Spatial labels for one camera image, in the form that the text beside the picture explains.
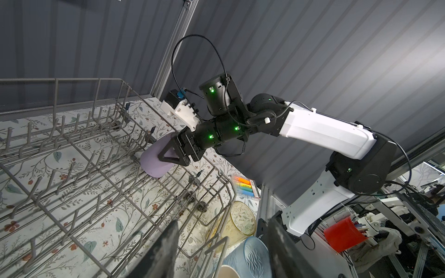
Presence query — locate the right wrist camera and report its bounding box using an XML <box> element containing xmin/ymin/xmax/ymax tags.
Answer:
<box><xmin>161</xmin><ymin>89</ymin><xmax>200</xmax><ymax>132</ymax></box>

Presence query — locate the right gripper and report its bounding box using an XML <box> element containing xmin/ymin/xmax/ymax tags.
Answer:
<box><xmin>158</xmin><ymin>127</ymin><xmax>205</xmax><ymax>166</ymax></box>

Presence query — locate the grey wire dish rack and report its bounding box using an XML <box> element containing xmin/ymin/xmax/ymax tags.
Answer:
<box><xmin>1</xmin><ymin>78</ymin><xmax>235</xmax><ymax>278</ymax></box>

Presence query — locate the yellow transparent cup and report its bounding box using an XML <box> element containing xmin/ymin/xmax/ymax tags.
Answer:
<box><xmin>220</xmin><ymin>201</ymin><xmax>257</xmax><ymax>249</ymax></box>

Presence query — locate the beige cup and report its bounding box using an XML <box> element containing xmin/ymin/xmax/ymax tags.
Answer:
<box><xmin>216</xmin><ymin>265</ymin><xmax>240</xmax><ymax>278</ymax></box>

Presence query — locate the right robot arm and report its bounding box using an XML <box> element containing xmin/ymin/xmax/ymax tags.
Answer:
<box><xmin>158</xmin><ymin>74</ymin><xmax>398</xmax><ymax>237</ymax></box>

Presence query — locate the blue textured cup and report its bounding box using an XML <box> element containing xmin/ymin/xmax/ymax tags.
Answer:
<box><xmin>223</xmin><ymin>237</ymin><xmax>272</xmax><ymax>278</ymax></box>

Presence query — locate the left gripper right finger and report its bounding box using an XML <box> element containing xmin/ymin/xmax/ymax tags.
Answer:
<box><xmin>265</xmin><ymin>211</ymin><xmax>320</xmax><ymax>278</ymax></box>

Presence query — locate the purple cup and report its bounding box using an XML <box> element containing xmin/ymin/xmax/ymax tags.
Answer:
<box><xmin>140</xmin><ymin>133</ymin><xmax>176</xmax><ymax>178</ymax></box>

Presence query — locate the red plastic cup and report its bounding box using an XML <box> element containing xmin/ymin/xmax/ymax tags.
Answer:
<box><xmin>323</xmin><ymin>218</ymin><xmax>367</xmax><ymax>253</ymax></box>

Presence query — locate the highlighter pack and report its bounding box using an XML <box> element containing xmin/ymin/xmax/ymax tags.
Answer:
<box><xmin>231</xmin><ymin>176</ymin><xmax>261</xmax><ymax>199</ymax></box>

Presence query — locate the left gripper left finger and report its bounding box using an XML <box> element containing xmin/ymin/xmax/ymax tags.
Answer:
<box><xmin>127</xmin><ymin>220</ymin><xmax>179</xmax><ymax>278</ymax></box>

